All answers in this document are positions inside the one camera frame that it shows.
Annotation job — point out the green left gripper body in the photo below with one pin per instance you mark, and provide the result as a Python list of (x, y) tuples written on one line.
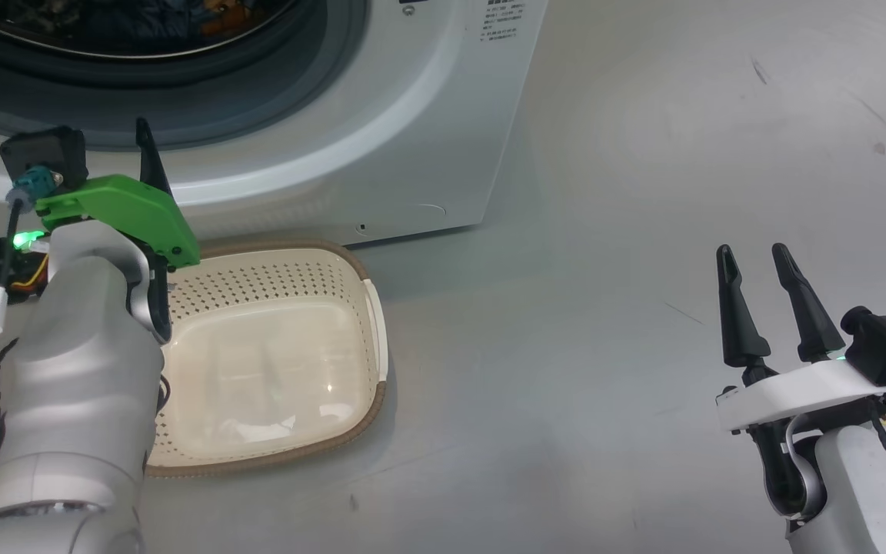
[(128, 204)]

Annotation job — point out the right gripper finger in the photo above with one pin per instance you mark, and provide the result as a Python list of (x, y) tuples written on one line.
[(812, 323), (743, 331)]

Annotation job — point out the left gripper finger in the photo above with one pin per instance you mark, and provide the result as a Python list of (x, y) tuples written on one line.
[(152, 165)]

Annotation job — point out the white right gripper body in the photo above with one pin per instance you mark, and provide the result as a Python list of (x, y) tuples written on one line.
[(797, 396)]

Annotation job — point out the white front-load washing machine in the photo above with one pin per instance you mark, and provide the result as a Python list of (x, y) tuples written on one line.
[(428, 115)]

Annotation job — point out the cream perforated laundry basket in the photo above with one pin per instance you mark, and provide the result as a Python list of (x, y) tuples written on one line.
[(258, 362)]

